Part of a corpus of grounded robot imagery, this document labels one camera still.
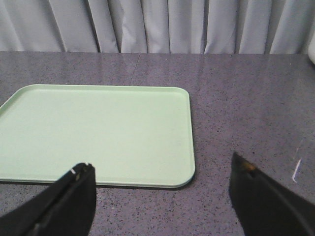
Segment white object at edge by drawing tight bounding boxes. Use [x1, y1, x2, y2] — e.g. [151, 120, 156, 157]
[308, 33, 315, 64]

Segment grey pleated curtain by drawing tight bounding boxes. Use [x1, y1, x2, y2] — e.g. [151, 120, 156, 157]
[0, 0, 315, 54]

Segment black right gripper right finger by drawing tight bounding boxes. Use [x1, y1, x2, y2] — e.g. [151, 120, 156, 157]
[229, 152, 315, 236]

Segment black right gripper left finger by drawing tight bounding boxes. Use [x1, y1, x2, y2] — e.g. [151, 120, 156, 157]
[0, 163, 96, 236]

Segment light green serving tray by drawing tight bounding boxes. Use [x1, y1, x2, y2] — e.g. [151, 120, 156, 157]
[0, 85, 195, 188]

